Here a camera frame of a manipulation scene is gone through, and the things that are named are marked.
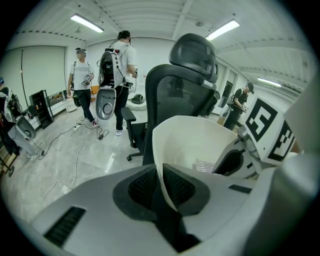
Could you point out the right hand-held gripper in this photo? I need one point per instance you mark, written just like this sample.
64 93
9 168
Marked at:
265 125

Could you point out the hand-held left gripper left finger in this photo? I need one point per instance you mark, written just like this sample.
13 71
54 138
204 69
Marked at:
100 212

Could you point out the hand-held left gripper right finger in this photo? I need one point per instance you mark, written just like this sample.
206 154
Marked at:
217 205

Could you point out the white square socket box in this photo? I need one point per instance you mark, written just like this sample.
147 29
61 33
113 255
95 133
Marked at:
66 189

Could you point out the black power adapter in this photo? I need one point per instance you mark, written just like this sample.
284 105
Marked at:
101 136

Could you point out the ceiling strip light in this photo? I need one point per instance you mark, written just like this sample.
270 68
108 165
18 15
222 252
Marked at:
87 23
222 30
268 82

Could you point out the black office chair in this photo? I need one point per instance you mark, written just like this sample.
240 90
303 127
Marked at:
175 100

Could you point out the long white power strip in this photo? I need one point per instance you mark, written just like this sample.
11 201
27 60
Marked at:
77 127

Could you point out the grey pod backpack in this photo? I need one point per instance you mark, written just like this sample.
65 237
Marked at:
26 128
106 105

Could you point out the white round seat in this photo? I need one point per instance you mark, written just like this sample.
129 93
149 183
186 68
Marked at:
136 107

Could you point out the white low cabinet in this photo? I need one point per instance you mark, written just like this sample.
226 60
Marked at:
60 106

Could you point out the dark bag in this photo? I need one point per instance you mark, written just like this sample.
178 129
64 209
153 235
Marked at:
137 98

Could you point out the orange chair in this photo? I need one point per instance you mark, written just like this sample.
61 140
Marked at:
94 90

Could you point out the black display cabinet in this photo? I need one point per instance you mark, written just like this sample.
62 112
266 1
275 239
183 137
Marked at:
40 100

